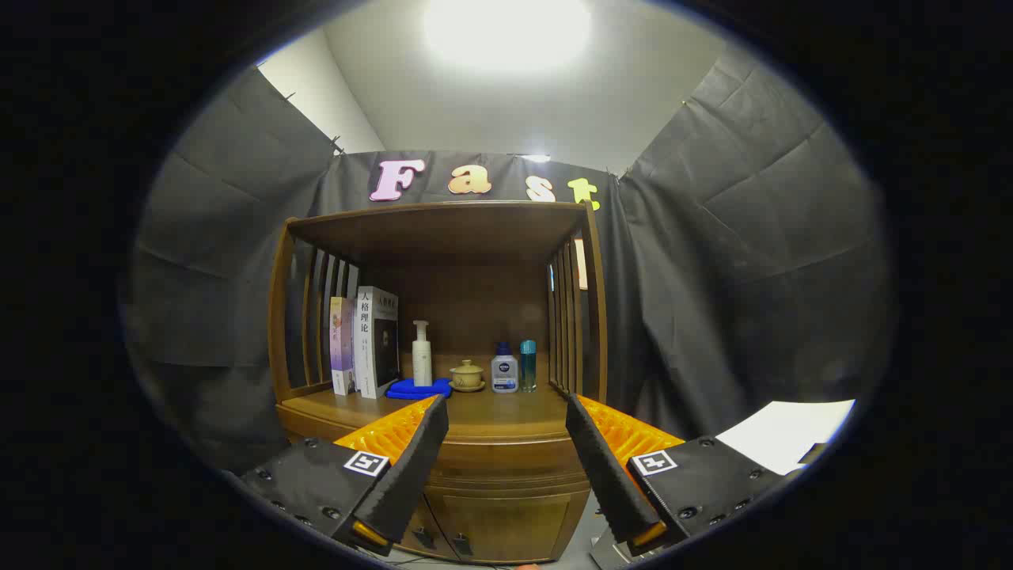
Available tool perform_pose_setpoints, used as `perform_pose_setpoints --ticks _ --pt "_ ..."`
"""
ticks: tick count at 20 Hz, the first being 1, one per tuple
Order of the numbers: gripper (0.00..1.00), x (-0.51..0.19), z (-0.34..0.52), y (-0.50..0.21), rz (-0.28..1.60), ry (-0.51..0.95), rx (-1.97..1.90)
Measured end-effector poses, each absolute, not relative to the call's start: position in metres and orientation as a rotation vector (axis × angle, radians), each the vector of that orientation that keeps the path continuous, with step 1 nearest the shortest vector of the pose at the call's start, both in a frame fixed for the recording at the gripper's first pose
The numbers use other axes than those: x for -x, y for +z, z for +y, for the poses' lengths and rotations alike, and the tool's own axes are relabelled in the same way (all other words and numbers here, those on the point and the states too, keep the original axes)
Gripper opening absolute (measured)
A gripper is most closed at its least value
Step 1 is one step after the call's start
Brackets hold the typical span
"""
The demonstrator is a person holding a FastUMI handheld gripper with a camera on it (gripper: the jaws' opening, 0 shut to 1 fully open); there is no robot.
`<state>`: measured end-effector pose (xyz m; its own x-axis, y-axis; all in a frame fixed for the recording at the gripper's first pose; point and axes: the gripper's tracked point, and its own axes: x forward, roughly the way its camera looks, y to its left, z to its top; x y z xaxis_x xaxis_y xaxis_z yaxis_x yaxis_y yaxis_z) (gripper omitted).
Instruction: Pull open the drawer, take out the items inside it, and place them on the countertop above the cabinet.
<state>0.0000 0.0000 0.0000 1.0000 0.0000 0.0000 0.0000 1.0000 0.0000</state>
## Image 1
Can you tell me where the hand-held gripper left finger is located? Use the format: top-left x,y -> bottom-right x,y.
237,393 -> 450,555

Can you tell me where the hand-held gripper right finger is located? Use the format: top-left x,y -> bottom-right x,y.
565,393 -> 792,559

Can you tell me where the wooden drawer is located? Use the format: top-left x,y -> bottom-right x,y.
281,416 -> 593,493

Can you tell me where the wooden cabinet door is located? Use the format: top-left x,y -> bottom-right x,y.
400,491 -> 446,557
434,491 -> 590,564

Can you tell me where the wooden countertop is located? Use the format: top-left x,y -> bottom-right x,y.
277,384 -> 590,444

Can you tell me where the wooden cabinet with shelf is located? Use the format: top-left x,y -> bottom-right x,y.
267,199 -> 609,564

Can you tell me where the blue folded cloth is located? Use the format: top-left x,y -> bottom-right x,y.
385,378 -> 453,400

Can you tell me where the white pump bottle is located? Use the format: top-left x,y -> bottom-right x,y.
412,320 -> 434,387

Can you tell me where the yellow lidded teacup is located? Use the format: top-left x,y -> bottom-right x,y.
449,359 -> 486,393

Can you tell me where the white book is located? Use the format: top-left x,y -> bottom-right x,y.
354,286 -> 400,399

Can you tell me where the white bottle with blue cap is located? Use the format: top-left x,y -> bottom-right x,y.
491,342 -> 519,394

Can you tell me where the purple book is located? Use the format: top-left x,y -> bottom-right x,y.
329,297 -> 357,396

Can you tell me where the white sheet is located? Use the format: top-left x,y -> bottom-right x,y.
715,400 -> 857,476

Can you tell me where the black backdrop cloth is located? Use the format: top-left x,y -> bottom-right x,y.
119,47 -> 899,476

